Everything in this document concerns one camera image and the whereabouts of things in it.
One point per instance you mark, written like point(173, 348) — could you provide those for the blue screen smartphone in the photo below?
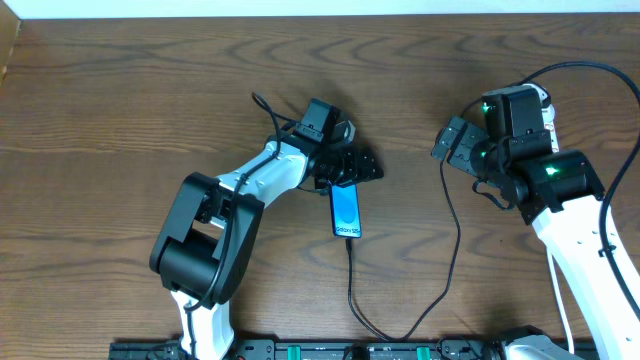
point(345, 212)

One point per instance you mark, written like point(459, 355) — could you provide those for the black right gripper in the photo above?
point(455, 147)

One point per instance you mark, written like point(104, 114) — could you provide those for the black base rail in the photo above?
point(456, 349)

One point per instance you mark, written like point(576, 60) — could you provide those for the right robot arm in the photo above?
point(559, 194)

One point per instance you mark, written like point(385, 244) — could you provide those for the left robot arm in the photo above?
point(203, 249)

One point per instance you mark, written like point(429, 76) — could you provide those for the white power strip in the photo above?
point(548, 115)

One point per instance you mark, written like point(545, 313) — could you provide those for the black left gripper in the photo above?
point(361, 165)

